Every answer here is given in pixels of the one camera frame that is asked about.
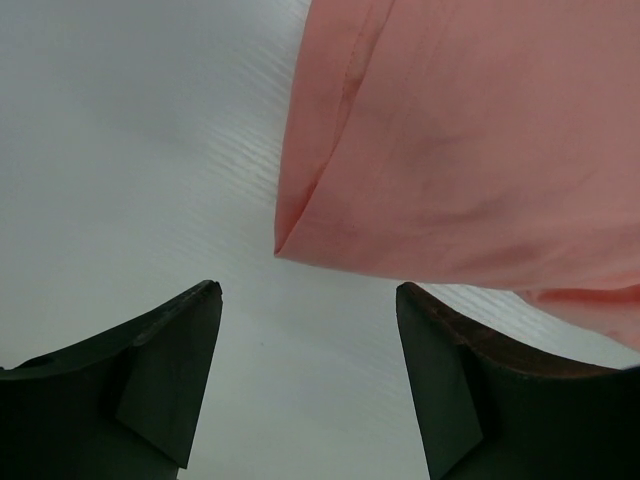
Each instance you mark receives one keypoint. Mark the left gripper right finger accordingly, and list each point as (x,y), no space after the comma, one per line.
(491,407)

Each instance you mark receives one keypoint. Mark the pink t shirt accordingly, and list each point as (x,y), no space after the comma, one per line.
(485,143)

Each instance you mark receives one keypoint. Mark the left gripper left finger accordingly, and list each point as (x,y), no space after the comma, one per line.
(123,404)

